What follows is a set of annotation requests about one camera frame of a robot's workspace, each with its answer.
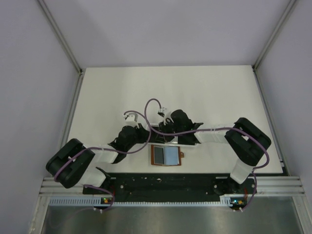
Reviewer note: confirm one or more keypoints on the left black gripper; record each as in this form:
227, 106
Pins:
143, 132

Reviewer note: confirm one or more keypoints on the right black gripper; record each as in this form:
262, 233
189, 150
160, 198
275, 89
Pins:
164, 125

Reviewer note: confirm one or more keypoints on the black credit card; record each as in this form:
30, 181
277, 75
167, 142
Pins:
160, 139
159, 155

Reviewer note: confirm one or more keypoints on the brown leather card holder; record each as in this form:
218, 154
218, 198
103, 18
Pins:
172, 155

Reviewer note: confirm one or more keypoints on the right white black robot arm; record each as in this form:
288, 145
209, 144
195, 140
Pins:
248, 142

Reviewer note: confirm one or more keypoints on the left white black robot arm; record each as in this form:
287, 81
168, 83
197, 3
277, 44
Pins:
76, 163

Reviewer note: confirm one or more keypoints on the white plastic slotted basket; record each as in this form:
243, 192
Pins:
180, 140

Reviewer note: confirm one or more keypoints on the aluminium frame rail front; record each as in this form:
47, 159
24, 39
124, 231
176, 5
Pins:
266, 186

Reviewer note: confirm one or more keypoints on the left aluminium frame post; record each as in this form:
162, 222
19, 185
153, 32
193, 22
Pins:
59, 35

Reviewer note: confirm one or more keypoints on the aluminium frame post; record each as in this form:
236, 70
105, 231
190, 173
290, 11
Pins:
287, 12
59, 35

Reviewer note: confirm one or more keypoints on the right aluminium frame post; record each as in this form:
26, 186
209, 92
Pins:
287, 12

